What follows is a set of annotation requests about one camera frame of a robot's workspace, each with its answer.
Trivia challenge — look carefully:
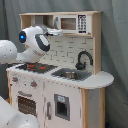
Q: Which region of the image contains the black toy stovetop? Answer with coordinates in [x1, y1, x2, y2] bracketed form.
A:
[18, 63, 55, 74]

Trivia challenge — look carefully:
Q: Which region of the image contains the white cabinet door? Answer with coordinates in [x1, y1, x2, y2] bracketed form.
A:
[45, 82, 82, 128]

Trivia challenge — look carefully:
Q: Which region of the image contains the grey toy sink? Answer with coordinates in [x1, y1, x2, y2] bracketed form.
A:
[52, 68, 92, 81]

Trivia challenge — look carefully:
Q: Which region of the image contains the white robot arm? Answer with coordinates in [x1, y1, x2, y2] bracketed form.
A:
[0, 26, 63, 128]

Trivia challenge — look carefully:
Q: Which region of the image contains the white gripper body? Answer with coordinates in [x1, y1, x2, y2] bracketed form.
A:
[43, 27, 63, 36]

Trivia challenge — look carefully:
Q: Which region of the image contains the toy oven door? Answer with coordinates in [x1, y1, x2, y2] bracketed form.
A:
[11, 87, 44, 128]

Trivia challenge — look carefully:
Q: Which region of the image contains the black toy faucet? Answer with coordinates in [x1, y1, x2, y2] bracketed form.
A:
[75, 51, 93, 70]

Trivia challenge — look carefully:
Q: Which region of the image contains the stove knob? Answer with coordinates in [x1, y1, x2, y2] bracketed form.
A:
[12, 77, 18, 82]
[30, 81, 37, 88]

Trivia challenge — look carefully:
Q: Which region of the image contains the grey range hood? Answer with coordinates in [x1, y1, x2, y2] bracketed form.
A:
[35, 15, 53, 28]

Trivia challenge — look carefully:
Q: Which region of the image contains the white toy microwave door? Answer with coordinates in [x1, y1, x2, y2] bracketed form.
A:
[53, 14, 89, 35]

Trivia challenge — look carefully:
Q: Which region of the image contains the wooden toy kitchen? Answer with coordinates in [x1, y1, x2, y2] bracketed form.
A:
[8, 11, 114, 128]

